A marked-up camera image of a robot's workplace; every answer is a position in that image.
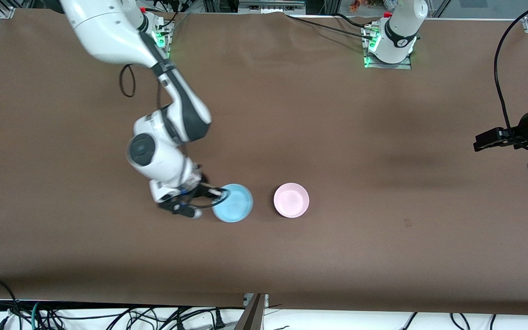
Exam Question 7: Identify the blue bowl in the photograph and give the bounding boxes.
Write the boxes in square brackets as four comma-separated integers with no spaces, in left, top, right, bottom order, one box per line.
[212,183,254,223]

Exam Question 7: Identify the pink bowl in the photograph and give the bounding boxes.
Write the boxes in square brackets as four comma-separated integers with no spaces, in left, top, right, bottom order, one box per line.
[273,182,310,219]

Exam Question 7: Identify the brown table cover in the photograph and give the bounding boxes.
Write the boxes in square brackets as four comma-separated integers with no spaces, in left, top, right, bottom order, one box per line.
[0,9,528,317]

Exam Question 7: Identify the white power strip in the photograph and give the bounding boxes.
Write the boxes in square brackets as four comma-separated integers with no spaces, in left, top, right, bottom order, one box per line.
[239,0,306,12]

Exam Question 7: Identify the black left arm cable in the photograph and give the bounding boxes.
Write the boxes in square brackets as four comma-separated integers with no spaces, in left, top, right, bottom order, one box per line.
[495,0,528,140]

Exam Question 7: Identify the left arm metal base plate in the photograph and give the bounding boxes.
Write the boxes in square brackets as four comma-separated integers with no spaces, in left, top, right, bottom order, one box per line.
[363,25,413,70]

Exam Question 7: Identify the grey metal frame post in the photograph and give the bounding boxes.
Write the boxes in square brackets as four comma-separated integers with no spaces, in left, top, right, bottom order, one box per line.
[234,293,270,330]

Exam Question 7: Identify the tangled black floor cables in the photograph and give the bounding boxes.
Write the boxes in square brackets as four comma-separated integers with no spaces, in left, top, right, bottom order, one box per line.
[39,305,214,330]

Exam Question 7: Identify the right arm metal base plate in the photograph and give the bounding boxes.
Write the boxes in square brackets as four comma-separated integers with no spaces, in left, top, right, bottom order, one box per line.
[153,18,171,62]

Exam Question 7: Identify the black right base cables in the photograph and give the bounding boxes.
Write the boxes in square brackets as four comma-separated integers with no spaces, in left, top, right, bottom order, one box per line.
[147,0,189,29]

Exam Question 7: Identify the short black base cable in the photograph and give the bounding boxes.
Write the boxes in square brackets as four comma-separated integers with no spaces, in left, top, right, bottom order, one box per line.
[335,13,375,29]

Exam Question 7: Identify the long black base cable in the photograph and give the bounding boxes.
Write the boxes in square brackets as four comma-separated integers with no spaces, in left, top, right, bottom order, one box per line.
[285,14,368,36]

